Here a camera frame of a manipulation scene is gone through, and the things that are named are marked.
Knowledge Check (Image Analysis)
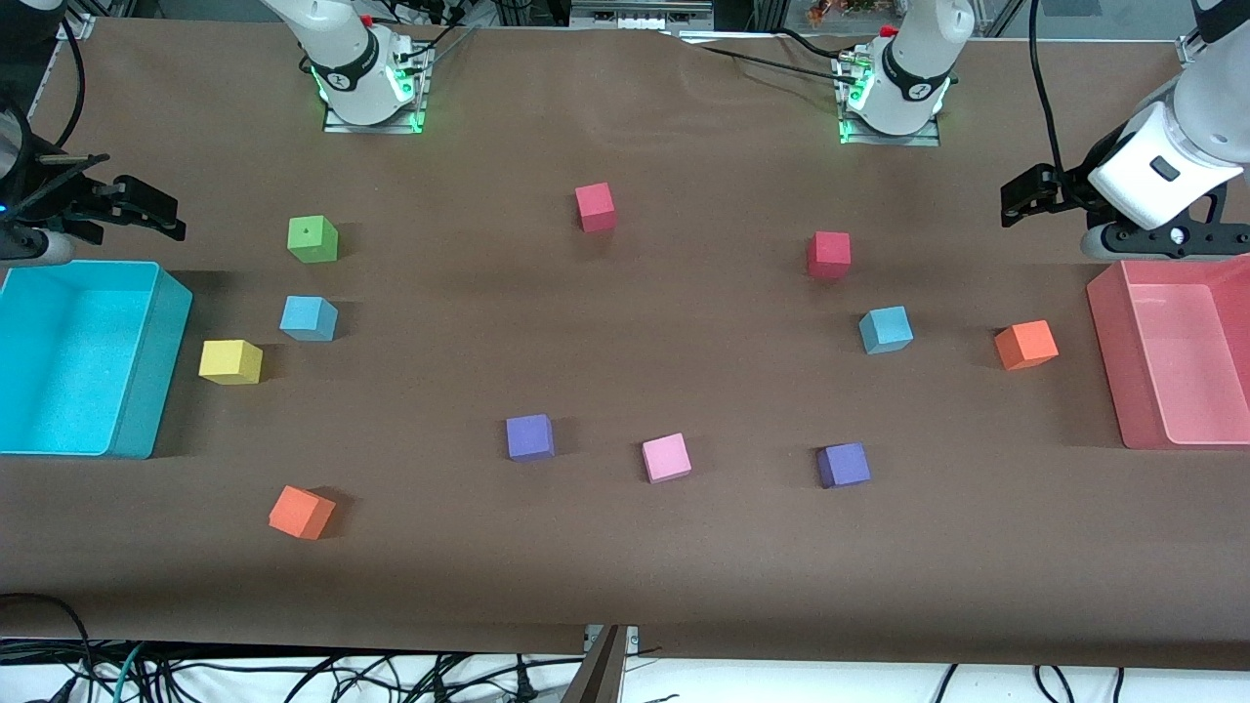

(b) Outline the yellow foam block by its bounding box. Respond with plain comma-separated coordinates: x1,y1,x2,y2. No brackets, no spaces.
198,339,264,386

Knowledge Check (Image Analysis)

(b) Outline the black cable on cloth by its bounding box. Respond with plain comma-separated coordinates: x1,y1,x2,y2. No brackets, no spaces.
674,27,862,79

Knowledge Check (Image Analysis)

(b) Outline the pink foam block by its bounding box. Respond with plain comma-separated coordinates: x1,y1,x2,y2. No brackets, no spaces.
642,433,692,484

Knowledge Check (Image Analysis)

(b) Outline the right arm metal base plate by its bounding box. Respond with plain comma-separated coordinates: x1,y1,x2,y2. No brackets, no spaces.
322,44,433,135

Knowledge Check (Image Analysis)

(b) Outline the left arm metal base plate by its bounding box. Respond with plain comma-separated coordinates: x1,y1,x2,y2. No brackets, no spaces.
838,54,943,147

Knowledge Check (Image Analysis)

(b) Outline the purple foam block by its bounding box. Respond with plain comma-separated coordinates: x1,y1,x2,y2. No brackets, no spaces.
506,414,556,462
816,442,872,489

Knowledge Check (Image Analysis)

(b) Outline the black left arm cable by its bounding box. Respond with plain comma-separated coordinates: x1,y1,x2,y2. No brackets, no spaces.
1028,0,1067,179

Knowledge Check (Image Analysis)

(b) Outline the black looped floor cable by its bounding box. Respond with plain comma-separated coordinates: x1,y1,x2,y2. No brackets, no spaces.
0,593,96,703

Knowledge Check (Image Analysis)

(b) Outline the pink plastic bin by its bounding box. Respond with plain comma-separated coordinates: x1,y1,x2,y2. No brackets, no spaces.
1086,257,1250,450

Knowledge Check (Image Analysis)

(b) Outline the cyan plastic bin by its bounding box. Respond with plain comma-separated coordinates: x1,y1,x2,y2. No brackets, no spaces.
0,259,193,460

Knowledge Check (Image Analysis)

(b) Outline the brown table cloth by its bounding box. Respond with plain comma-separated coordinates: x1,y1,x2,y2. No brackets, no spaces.
0,18,1250,673

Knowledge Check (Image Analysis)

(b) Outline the teal floor cable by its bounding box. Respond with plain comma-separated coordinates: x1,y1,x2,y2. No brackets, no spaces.
113,641,149,703

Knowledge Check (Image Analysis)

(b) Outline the table leg post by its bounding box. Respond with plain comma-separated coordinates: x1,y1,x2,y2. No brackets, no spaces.
562,625,631,703

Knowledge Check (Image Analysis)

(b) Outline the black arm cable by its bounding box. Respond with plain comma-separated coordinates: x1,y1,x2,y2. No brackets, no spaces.
1028,0,1067,179
54,18,89,149

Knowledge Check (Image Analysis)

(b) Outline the orange foam block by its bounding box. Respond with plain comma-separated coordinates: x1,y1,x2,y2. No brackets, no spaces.
994,319,1060,372
269,485,337,541

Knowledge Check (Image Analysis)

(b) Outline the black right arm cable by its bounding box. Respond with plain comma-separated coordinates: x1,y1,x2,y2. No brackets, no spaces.
54,18,89,149

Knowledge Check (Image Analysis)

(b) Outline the red foam block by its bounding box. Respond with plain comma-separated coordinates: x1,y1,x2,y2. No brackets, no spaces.
807,230,852,280
574,182,618,233

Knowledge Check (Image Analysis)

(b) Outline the green foam block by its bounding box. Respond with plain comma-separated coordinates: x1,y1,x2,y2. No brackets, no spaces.
287,215,340,265

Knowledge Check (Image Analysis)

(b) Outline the light blue foam block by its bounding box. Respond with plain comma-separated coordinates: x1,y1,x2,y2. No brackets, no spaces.
858,306,915,355
279,295,339,343

